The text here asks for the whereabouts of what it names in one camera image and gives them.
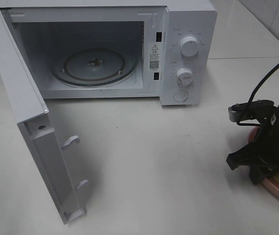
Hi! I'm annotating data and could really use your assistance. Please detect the pink round plate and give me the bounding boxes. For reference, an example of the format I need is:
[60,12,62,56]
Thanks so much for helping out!
[248,126,279,209]

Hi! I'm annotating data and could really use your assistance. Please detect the glass microwave turntable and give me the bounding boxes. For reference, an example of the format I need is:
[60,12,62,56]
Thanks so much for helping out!
[51,47,138,87]

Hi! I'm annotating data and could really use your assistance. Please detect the upper white power knob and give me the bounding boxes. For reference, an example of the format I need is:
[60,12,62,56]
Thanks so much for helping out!
[179,35,200,57]

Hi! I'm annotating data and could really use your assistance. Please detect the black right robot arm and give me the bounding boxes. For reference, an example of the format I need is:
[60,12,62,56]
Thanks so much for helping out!
[227,100,279,185]

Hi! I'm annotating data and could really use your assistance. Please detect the round door release button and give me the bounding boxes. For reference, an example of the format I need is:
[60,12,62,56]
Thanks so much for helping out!
[173,90,188,102]

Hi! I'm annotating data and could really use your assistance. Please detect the white microwave oven body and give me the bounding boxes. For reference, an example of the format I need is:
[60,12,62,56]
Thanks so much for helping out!
[0,0,217,105]

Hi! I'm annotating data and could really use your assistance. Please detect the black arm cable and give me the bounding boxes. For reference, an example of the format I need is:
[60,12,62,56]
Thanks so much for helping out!
[237,51,279,128]

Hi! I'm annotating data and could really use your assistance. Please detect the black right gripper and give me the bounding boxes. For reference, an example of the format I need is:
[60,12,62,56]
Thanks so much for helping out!
[226,107,279,185]

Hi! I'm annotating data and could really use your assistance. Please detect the lower white timer knob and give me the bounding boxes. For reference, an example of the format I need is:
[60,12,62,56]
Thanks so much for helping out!
[177,68,194,86]

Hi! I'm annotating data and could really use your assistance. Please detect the white warning label sticker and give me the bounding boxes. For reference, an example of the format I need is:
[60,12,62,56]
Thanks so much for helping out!
[148,43,161,71]

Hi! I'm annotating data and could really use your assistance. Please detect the white microwave door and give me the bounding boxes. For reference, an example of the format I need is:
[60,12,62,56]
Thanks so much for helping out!
[0,10,86,224]

